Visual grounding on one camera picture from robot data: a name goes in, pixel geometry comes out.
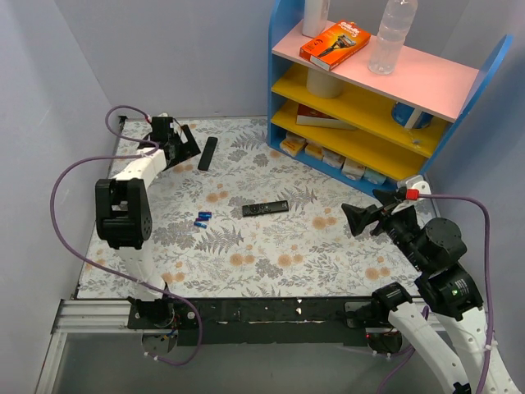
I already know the black remote control body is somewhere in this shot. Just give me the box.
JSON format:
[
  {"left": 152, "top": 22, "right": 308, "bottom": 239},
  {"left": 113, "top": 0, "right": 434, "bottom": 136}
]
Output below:
[{"left": 198, "top": 137, "right": 218, "bottom": 171}]

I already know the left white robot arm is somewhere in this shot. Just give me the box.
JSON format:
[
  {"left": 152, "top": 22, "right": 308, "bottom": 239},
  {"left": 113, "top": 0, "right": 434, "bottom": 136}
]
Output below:
[{"left": 95, "top": 115, "right": 201, "bottom": 328}]

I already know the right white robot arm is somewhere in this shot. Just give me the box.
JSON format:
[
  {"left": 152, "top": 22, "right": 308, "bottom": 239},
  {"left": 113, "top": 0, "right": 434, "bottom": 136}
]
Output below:
[{"left": 341, "top": 181, "right": 519, "bottom": 393}]

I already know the black remote with buttons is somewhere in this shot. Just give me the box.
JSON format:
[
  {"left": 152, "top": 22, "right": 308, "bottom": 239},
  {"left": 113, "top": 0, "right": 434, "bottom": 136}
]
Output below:
[{"left": 242, "top": 200, "right": 290, "bottom": 218}]

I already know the light blue tissue pack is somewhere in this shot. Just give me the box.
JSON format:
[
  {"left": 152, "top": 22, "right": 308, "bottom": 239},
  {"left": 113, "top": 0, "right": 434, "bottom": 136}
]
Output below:
[{"left": 363, "top": 167, "right": 387, "bottom": 186}]

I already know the white tissue pack right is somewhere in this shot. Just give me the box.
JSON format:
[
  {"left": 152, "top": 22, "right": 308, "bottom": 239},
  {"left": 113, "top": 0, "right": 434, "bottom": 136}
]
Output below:
[{"left": 341, "top": 158, "right": 367, "bottom": 181}]

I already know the white tissue pack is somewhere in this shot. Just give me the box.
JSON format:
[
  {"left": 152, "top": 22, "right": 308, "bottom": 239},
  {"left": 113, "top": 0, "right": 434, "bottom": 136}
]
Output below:
[
  {"left": 322, "top": 148, "right": 345, "bottom": 169},
  {"left": 341, "top": 158, "right": 367, "bottom": 181}
]

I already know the blue shelf unit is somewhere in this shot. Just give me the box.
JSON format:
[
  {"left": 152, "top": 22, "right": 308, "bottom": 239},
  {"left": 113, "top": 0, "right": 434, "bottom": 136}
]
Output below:
[{"left": 267, "top": 1, "right": 513, "bottom": 190}]

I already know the blue battery lower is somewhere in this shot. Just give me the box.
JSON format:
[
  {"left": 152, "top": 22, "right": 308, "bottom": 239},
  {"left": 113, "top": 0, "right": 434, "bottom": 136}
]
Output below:
[{"left": 194, "top": 220, "right": 208, "bottom": 229}]

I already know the orange tissue pack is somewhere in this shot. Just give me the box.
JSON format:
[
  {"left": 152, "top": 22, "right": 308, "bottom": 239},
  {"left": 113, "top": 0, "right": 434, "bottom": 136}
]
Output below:
[{"left": 304, "top": 143, "right": 324, "bottom": 161}]

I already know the floral table mat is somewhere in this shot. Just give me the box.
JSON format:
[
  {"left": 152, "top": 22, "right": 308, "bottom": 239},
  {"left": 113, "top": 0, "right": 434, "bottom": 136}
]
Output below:
[{"left": 76, "top": 117, "right": 436, "bottom": 300}]

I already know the yellow tissue pack left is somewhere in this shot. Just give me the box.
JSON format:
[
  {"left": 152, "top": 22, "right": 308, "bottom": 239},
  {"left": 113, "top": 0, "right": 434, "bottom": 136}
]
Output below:
[{"left": 280, "top": 131, "right": 307, "bottom": 157}]

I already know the red white book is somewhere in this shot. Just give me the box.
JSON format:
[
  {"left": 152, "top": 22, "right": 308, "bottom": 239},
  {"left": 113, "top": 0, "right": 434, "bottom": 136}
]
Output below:
[{"left": 296, "top": 104, "right": 356, "bottom": 131}]

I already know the white paper roll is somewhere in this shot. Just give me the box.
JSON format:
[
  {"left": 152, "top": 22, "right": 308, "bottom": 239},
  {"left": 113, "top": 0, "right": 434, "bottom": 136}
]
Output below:
[{"left": 306, "top": 68, "right": 345, "bottom": 99}]

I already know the clear plastic bottle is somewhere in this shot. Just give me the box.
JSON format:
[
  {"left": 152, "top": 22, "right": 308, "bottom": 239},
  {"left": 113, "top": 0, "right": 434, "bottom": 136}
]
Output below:
[{"left": 368, "top": 0, "right": 418, "bottom": 76}]

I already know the orange razor box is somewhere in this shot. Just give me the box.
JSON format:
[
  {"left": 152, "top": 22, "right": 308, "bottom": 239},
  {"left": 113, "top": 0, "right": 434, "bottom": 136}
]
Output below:
[{"left": 299, "top": 21, "right": 372, "bottom": 71}]

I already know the white bottle on shelf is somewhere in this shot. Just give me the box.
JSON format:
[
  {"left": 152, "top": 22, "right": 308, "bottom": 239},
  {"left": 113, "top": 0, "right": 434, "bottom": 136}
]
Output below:
[{"left": 302, "top": 0, "right": 330, "bottom": 38}]

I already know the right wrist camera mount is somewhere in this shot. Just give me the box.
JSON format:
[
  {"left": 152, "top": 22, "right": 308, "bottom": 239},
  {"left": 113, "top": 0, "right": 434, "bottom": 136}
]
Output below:
[{"left": 393, "top": 175, "right": 431, "bottom": 213}]

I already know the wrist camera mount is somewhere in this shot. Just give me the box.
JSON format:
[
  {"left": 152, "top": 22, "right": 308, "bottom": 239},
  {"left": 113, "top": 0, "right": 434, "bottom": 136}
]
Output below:
[
  {"left": 145, "top": 112, "right": 170, "bottom": 123},
  {"left": 393, "top": 175, "right": 431, "bottom": 213}
]

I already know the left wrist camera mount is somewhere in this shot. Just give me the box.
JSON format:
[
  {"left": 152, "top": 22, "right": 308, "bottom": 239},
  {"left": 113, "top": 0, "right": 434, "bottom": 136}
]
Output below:
[{"left": 145, "top": 112, "right": 170, "bottom": 123}]

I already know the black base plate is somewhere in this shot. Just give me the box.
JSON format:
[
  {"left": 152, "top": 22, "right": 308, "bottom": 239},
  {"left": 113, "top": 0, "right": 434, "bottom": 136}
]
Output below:
[{"left": 127, "top": 297, "right": 403, "bottom": 354}]

